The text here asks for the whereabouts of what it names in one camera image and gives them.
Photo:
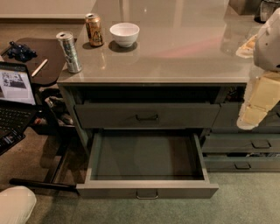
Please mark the open middle drawer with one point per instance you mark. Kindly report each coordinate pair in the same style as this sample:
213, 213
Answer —
145, 165

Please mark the grey top drawer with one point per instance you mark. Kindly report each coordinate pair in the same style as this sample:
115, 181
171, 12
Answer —
146, 115

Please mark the black laptop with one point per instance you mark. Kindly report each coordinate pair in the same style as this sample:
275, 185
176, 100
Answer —
17, 104

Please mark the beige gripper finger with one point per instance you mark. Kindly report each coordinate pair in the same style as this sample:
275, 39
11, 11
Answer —
263, 92

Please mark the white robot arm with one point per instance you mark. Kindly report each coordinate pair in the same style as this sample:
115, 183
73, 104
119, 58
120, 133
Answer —
266, 51

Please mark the blue crumpled object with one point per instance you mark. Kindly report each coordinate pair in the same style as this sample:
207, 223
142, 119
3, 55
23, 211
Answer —
21, 53

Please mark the white pen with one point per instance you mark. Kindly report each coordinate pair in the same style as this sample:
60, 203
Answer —
39, 68

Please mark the silver redbull can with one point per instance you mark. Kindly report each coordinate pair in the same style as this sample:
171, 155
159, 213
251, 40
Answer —
66, 41

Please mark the gold soda can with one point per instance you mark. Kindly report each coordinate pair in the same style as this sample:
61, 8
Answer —
94, 29

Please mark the right bottom drawer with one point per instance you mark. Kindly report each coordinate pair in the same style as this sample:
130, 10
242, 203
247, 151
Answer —
242, 164

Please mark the white ceramic bowl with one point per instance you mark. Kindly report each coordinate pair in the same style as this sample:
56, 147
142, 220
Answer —
124, 34

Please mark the dark container on counter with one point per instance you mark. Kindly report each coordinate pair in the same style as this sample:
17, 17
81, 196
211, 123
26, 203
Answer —
265, 10

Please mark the right top drawer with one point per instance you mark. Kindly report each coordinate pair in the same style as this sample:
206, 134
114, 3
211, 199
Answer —
234, 115

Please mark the right middle drawer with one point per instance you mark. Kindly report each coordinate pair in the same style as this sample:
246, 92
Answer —
233, 143

